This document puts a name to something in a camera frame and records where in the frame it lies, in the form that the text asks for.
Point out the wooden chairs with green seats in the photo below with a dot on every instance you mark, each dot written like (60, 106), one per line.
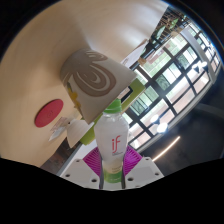
(173, 23)

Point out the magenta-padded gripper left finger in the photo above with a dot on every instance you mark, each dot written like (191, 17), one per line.
(78, 171)

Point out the clear green-capped drink bottle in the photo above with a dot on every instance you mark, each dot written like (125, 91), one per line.
(111, 133)

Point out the white paper sheets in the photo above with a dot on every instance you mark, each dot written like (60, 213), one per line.
(135, 55)

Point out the flat round red coaster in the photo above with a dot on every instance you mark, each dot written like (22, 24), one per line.
(49, 113)

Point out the printed paper cup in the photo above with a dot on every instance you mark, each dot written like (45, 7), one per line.
(96, 80)

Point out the curved linear ceiling light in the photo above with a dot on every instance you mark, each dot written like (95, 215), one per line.
(166, 149)

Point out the black pendant ceiling lights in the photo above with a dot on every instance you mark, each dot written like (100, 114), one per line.
(162, 127)

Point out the black-framed window wall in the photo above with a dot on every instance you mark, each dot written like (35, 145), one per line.
(180, 96)

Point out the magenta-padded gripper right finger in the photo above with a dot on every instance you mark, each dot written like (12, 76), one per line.
(145, 171)

